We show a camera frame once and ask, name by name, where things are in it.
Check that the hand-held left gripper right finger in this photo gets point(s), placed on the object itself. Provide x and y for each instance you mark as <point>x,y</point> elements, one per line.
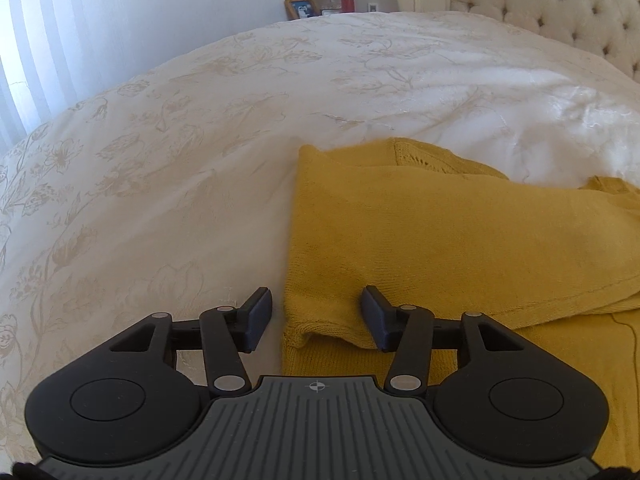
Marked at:
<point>372,317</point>

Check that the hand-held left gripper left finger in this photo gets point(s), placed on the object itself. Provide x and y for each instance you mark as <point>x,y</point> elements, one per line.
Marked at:
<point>260,317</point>

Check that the yellow knit sweater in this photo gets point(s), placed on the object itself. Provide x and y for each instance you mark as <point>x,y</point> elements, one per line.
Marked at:
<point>425,230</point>

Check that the white floral bedspread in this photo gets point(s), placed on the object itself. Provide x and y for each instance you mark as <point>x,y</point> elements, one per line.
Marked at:
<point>200,160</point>

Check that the red candle jar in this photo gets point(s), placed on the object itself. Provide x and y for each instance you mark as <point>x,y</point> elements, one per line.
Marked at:
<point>347,2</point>

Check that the white striped curtain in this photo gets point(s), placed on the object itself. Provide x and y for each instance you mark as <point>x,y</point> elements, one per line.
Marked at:
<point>35,50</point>

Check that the cream tufted headboard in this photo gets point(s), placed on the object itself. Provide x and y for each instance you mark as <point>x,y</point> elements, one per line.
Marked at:
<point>550,0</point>

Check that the wooden picture frame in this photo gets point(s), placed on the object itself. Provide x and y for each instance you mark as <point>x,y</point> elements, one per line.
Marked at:
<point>301,8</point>

